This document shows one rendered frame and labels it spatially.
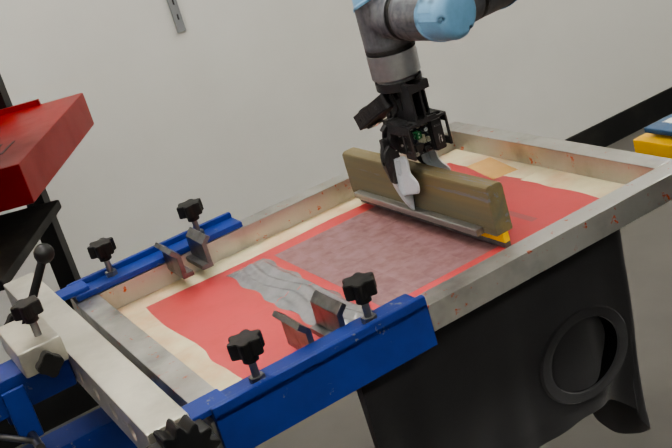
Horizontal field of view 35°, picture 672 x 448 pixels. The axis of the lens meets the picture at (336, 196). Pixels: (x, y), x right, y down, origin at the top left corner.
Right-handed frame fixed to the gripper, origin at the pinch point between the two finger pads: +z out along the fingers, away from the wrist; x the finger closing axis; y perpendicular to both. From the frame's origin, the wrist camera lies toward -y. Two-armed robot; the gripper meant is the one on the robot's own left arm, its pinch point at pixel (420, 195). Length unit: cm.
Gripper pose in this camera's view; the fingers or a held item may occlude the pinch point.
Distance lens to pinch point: 168.1
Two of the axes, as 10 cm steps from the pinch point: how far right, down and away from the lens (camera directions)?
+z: 2.6, 9.0, 3.6
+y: 5.0, 1.9, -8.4
